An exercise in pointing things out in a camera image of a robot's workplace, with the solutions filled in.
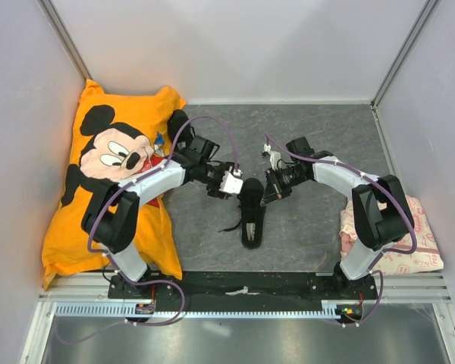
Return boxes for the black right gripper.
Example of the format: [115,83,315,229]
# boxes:
[261,166,308,206]

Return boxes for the black canvas sneaker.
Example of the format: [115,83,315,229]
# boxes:
[237,177,266,249]

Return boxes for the black shoelace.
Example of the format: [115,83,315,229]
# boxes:
[219,198,249,233]

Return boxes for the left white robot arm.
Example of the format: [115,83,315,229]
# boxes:
[81,136,243,298]

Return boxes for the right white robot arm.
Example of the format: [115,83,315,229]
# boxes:
[261,135,417,299]

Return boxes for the white tape scrap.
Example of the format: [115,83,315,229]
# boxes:
[225,286,259,297]

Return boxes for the orange Mickey Mouse pillow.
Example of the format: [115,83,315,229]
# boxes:
[42,80,186,288]

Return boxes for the cream pink printed jacket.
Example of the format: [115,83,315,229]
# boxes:
[339,195,444,275]

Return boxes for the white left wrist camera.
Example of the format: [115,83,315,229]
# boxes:
[219,169,243,195]

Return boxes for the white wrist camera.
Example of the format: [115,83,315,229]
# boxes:
[262,143,282,171]
[219,169,243,195]

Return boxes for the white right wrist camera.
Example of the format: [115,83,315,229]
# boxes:
[262,143,282,171]

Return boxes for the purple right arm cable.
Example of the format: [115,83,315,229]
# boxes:
[264,132,418,328]

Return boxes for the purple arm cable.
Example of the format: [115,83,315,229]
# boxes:
[264,132,418,328]
[54,115,240,344]

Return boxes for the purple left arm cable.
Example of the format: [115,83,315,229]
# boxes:
[54,115,240,344]

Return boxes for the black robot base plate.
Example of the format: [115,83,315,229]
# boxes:
[108,271,378,302]

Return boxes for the grey slotted cable duct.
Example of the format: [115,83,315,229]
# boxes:
[55,302,362,319]

